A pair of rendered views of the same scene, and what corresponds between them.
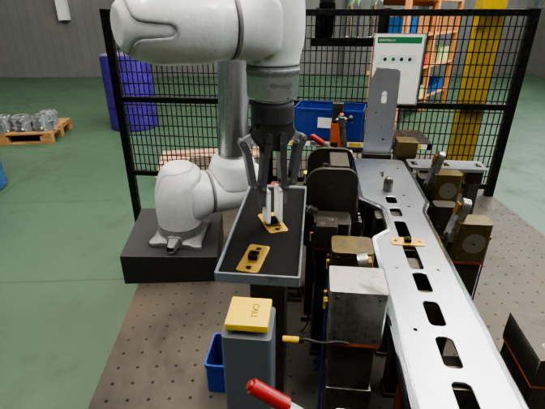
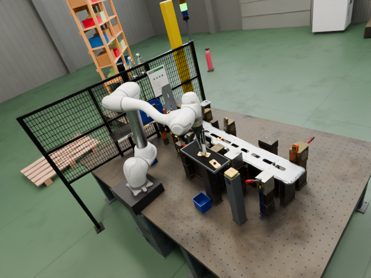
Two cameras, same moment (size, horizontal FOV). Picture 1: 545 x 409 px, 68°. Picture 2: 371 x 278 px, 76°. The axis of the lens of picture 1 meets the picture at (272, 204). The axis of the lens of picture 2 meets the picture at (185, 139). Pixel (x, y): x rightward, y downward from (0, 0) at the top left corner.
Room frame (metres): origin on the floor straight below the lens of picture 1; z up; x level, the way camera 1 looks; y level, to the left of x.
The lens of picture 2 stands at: (-0.31, 0.77, 2.16)
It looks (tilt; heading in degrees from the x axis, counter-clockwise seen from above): 33 degrees down; 327
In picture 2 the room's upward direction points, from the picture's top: 17 degrees counter-clockwise
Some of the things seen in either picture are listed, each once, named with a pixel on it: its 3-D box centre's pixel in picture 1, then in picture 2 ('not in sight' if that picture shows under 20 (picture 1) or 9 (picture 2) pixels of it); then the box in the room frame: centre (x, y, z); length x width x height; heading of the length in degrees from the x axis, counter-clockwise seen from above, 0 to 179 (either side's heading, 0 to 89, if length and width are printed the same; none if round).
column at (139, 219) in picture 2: not in sight; (157, 219); (1.27, 0.33, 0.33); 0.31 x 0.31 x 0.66; 3
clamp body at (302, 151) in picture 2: not in sight; (299, 165); (0.29, -0.49, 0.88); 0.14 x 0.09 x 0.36; 84
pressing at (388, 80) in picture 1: (381, 113); (169, 100); (1.63, -0.44, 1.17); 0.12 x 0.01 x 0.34; 84
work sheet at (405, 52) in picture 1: (395, 70); (159, 81); (1.90, -0.56, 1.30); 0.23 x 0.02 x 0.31; 84
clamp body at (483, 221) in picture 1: (465, 273); (232, 137); (0.94, -0.55, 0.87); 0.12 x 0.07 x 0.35; 84
